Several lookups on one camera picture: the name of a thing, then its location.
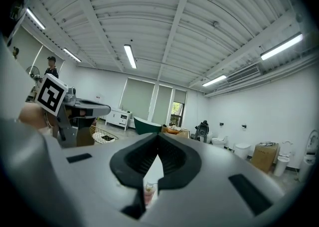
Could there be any ceiling tube light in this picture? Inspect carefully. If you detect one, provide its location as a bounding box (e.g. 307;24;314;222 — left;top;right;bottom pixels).
123;44;138;70
260;32;304;61
62;47;82;63
25;7;46;30
202;74;227;88

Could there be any white vanity cabinet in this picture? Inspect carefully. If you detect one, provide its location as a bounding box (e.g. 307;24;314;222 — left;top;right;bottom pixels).
105;107;133;131

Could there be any small white toilet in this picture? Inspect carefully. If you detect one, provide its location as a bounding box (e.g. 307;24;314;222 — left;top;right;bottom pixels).
211;135;229;148

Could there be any white waste bin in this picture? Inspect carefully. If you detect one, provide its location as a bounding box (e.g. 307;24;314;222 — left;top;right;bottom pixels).
273;155;290;177

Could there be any gold wire basket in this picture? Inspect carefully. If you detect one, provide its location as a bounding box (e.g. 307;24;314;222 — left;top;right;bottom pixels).
89;123;120;145

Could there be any black machine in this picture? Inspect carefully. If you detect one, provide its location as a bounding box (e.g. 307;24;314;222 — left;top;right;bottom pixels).
193;119;210;143

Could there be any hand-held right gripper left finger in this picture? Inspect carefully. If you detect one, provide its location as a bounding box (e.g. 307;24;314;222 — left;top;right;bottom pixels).
42;132;160;227

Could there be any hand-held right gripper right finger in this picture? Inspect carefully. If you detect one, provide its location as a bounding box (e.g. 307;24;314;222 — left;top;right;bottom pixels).
141;132;286;227

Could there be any white ceiling air conditioner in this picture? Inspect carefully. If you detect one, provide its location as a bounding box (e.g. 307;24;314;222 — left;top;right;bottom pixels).
226;63;262;85

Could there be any tall brown cardboard box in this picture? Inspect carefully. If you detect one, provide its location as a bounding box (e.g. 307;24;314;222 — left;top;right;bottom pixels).
250;142;280;174

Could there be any round white toilet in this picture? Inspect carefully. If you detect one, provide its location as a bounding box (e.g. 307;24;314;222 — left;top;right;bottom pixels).
233;142;252;160

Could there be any open window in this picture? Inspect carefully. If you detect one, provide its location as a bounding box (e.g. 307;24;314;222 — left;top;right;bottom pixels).
170;101;185;127

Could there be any wide grey roller blind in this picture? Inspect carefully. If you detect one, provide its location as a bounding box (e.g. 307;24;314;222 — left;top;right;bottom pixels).
119;77;156;122

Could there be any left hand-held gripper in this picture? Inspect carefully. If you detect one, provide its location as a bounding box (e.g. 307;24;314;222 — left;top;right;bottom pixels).
34;73;112;149

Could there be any standing fan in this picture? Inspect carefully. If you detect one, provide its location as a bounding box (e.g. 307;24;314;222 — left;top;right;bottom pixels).
25;65;41;84

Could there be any low open cardboard box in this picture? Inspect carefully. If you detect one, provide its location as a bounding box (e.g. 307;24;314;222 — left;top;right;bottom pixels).
161;124;190;139

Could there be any short grey roller blind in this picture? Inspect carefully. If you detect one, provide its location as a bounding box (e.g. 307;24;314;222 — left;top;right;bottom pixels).
173;89;187;104

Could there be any narrow grey roller blind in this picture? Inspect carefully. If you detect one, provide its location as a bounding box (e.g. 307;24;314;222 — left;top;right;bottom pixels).
151;84;173;125

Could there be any dark green bathtub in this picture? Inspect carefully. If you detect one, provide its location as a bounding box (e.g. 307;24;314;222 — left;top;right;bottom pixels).
133;116;163;136

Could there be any pink bottle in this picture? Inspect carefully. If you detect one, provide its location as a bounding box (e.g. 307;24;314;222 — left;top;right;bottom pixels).
144;182;159;207

